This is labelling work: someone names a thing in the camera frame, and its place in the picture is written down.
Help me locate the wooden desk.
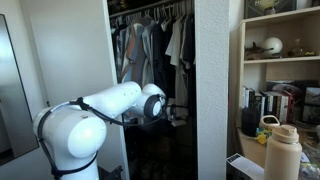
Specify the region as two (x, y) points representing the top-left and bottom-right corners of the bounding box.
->
(237, 128), (320, 169)

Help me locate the red spine book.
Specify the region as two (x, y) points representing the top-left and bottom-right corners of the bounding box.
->
(283, 89), (296, 125)

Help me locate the clear plastic bag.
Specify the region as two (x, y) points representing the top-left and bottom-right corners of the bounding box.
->
(298, 134), (320, 180)

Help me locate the black cylindrical speaker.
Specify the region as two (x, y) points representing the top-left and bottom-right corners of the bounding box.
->
(241, 107), (262, 138)

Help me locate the white sphere ornament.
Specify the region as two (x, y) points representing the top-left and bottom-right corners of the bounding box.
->
(261, 36), (284, 56)

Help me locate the black spine book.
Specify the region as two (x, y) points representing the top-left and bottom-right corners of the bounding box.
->
(248, 88), (257, 110)

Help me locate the dark framed picture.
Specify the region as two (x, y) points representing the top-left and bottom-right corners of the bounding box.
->
(244, 0), (298, 20)

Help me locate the large beige water bottle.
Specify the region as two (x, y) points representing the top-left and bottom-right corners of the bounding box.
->
(263, 124), (303, 180)

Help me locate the vase with yellow flower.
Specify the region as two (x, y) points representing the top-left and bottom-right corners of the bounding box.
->
(255, 0), (282, 16)

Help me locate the black table clamp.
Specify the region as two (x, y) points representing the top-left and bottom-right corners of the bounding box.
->
(97, 164), (125, 180)

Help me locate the large dark picture book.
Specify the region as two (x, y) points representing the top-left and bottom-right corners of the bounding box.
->
(265, 79), (320, 102)

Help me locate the dark shark figurine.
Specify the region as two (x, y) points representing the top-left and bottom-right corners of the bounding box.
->
(244, 41), (275, 61)

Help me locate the white sliding closet door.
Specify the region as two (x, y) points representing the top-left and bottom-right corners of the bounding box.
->
(18, 0), (132, 180)

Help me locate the white spine book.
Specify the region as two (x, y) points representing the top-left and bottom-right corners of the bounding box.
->
(242, 86), (250, 110)

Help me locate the light wooden bookshelf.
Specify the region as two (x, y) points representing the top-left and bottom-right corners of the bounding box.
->
(237, 5), (320, 134)

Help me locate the closet clothes rod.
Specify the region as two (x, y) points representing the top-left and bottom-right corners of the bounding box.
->
(108, 0), (196, 19)

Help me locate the yellow green packet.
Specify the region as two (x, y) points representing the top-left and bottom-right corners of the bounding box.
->
(254, 128), (273, 146)

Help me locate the small glass bottle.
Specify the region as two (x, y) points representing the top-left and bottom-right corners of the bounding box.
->
(288, 38), (306, 58)

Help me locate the dark navy hanging shirt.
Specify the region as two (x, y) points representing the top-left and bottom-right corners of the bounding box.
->
(151, 22), (168, 98)

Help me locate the tan hanging shirt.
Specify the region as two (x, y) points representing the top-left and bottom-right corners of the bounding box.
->
(121, 22), (145, 85)

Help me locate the white paper box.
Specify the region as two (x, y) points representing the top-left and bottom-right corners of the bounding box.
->
(226, 153), (266, 180)

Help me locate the black framed photo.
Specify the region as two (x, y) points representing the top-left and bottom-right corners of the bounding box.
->
(301, 86), (320, 126)

